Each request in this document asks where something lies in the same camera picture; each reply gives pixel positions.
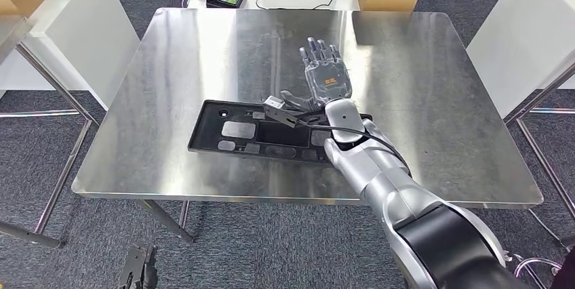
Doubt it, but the black plastic mounting plate part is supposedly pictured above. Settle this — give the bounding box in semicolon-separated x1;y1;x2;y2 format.
187;99;374;167

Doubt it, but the stainless steel workbench table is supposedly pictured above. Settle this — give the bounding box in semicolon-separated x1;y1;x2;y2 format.
71;7;544;245

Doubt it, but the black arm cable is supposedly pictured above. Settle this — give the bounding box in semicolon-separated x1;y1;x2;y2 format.
294;118;412;178

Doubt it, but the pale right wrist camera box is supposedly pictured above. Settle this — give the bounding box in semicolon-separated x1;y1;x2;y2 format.
262;95;300;130

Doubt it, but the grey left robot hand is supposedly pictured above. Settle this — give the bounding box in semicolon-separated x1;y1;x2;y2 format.
141;246;159;289

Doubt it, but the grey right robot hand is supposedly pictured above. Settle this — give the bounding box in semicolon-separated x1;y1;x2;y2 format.
280;36;353;113

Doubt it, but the white desk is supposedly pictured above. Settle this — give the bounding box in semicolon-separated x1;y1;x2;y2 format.
466;0;575;120
0;0;141;112

